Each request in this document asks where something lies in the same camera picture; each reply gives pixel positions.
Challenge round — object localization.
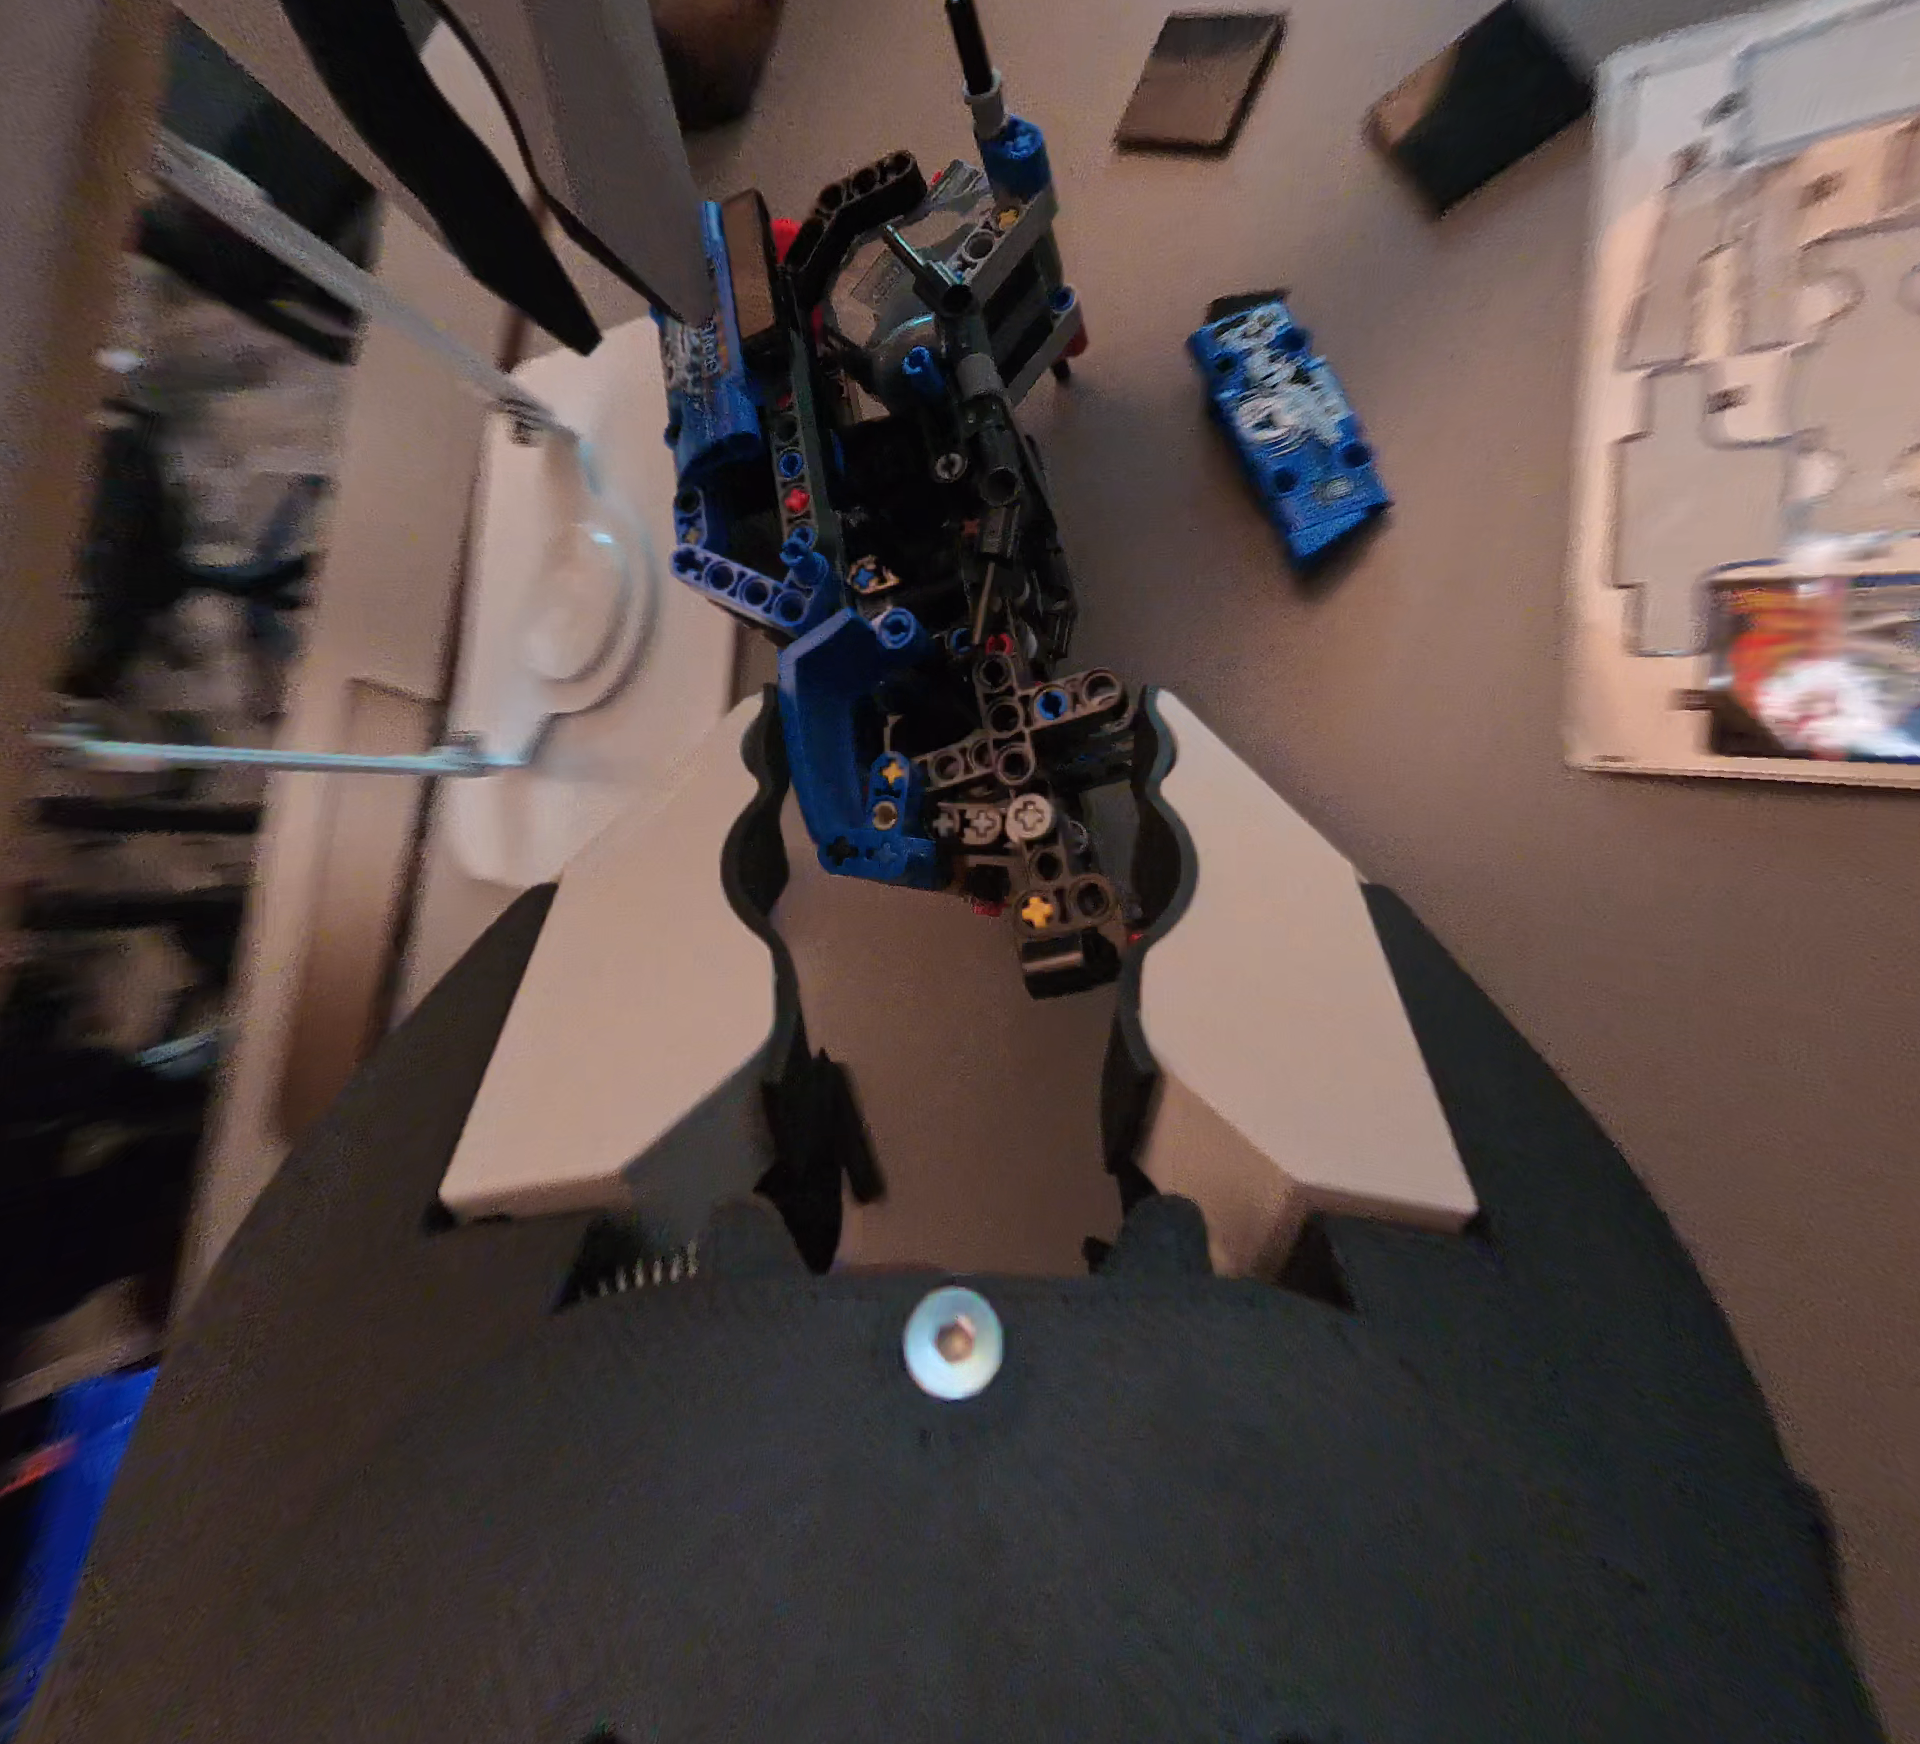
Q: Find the grey desk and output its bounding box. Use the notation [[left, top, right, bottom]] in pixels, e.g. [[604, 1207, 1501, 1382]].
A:
[[211, 0, 1920, 1642]]

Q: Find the white stand with clear disc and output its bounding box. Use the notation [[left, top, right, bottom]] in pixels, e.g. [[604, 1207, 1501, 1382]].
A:
[[29, 130, 750, 886]]

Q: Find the sticker sheet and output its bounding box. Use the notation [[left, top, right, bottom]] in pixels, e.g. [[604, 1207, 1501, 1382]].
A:
[[1557, 0, 1920, 789]]

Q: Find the black square tile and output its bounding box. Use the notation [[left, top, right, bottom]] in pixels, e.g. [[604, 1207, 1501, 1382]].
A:
[[1114, 8, 1291, 159], [1362, 0, 1599, 219]]

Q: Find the blue printed brick panel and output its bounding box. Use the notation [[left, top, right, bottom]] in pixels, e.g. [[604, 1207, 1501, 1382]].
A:
[[1185, 290, 1398, 570]]

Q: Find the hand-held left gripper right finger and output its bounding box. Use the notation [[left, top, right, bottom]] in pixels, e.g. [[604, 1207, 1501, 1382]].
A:
[[1087, 684, 1481, 1274]]

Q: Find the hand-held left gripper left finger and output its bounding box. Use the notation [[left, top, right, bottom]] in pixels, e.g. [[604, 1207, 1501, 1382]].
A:
[[436, 684, 888, 1274]]

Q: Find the blue container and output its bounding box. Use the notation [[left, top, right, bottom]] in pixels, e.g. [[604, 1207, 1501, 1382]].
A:
[[0, 1366, 161, 1716]]

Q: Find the blue black brick vehicle model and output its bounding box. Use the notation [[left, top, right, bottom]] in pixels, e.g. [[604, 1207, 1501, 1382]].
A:
[[652, 0, 1149, 1003]]

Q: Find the dark blurred furniture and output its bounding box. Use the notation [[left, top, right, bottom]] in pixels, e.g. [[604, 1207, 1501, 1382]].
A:
[[0, 18, 384, 1393]]

